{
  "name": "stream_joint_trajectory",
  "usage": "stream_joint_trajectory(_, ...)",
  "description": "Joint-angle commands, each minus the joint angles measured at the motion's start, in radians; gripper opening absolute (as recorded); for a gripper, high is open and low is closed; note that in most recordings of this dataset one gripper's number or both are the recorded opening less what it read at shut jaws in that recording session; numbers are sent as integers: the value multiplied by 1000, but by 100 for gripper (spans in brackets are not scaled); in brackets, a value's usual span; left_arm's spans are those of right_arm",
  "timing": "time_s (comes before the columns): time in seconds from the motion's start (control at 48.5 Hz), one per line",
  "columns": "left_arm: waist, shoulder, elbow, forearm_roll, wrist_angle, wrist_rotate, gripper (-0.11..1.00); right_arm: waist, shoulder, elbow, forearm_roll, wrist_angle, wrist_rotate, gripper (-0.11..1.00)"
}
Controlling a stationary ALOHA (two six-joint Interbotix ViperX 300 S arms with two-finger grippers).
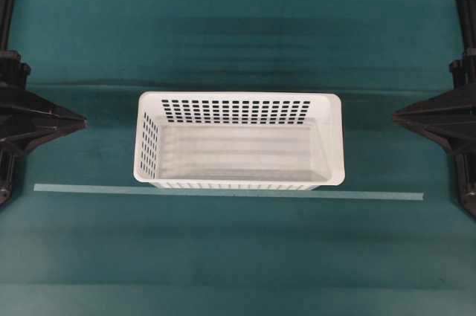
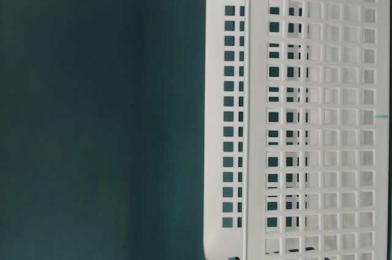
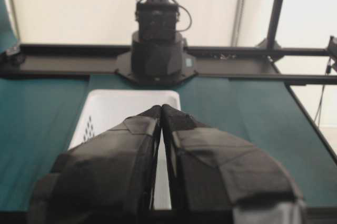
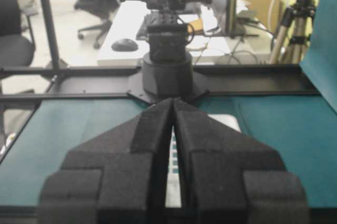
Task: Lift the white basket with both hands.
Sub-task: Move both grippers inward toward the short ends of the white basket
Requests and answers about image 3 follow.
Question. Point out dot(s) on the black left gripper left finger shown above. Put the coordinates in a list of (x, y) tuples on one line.
[(108, 179)]

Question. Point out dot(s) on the black aluminium frame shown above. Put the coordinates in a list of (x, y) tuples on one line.
[(97, 63)]

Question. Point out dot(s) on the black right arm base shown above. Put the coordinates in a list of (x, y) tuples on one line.
[(156, 63)]

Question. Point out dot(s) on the black camera on frame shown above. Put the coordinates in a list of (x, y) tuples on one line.
[(332, 51)]

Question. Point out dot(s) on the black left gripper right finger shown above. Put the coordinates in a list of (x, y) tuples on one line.
[(216, 177)]

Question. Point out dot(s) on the white plastic basket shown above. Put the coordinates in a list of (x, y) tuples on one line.
[(104, 109)]

